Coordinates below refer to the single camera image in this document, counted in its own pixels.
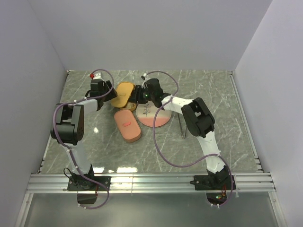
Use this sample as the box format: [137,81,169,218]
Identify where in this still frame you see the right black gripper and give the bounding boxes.
[127,86,155,105]

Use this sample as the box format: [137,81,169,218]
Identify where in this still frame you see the orange lunch box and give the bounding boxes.
[121,102,137,112]

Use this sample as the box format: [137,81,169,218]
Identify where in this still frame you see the pink and cream plate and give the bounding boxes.
[136,102,172,127]

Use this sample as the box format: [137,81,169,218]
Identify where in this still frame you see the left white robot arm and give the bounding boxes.
[51,79,117,191]

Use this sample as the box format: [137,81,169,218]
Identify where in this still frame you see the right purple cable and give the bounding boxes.
[144,70,235,208]

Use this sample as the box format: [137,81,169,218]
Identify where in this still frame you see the purple cable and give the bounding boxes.
[52,69,115,210]
[144,70,235,208]

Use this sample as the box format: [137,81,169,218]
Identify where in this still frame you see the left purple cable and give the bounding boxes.
[52,69,115,210]

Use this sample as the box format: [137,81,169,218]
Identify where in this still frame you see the metal tongs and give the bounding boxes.
[177,113,187,139]

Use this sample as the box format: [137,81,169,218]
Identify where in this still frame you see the pink lunch box lid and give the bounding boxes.
[114,109,141,140]

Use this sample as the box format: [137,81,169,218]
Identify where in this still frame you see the pink lunch box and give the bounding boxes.
[125,133,141,143]

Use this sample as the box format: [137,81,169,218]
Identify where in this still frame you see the orange lunch box lid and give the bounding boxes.
[110,82,135,108]

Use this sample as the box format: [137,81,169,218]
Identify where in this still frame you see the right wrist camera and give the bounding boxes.
[141,73,150,89]

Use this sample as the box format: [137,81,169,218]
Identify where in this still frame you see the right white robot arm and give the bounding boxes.
[129,79,236,191]

